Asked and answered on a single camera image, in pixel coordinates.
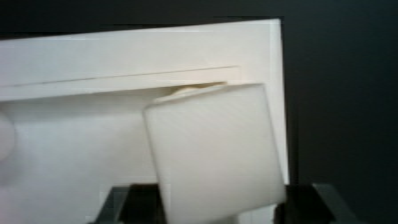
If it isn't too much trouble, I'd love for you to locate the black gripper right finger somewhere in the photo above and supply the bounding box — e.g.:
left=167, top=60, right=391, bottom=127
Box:
left=273, top=184, right=355, bottom=224

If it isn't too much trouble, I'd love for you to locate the white square tabletop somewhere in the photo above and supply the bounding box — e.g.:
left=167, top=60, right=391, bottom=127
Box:
left=0, top=19, right=288, bottom=224

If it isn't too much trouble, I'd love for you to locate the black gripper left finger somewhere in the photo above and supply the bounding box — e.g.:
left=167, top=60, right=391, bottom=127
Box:
left=87, top=184, right=163, bottom=224

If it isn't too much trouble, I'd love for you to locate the white table leg with tag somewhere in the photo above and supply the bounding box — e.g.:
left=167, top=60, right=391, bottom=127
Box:
left=144, top=84, right=286, bottom=224

